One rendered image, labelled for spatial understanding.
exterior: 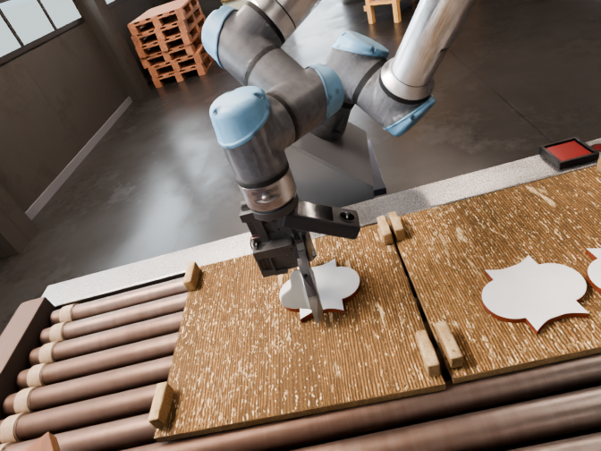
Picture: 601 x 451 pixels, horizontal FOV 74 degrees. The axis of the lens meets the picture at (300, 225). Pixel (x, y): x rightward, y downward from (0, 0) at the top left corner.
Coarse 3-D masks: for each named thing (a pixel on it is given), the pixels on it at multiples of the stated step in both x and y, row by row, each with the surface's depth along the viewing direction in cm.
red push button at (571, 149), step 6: (564, 144) 84; (570, 144) 84; (576, 144) 83; (552, 150) 84; (558, 150) 83; (564, 150) 83; (570, 150) 82; (576, 150) 82; (582, 150) 81; (558, 156) 82; (564, 156) 81; (570, 156) 81; (576, 156) 80
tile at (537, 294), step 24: (528, 264) 61; (552, 264) 60; (504, 288) 59; (528, 288) 58; (552, 288) 57; (576, 288) 56; (504, 312) 56; (528, 312) 55; (552, 312) 54; (576, 312) 53
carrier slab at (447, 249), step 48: (528, 192) 75; (576, 192) 72; (432, 240) 72; (480, 240) 69; (528, 240) 66; (576, 240) 64; (432, 288) 64; (480, 288) 62; (480, 336) 55; (528, 336) 54; (576, 336) 52
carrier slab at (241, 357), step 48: (336, 240) 79; (240, 288) 76; (384, 288) 67; (192, 336) 70; (240, 336) 67; (288, 336) 64; (336, 336) 62; (384, 336) 60; (192, 384) 62; (240, 384) 60; (288, 384) 58; (336, 384) 56; (384, 384) 54; (432, 384) 52; (192, 432) 56
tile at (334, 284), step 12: (324, 264) 73; (324, 276) 71; (336, 276) 70; (348, 276) 69; (288, 288) 71; (324, 288) 69; (336, 288) 68; (348, 288) 67; (324, 300) 67; (336, 300) 66; (348, 300) 66; (300, 312) 66; (324, 312) 66
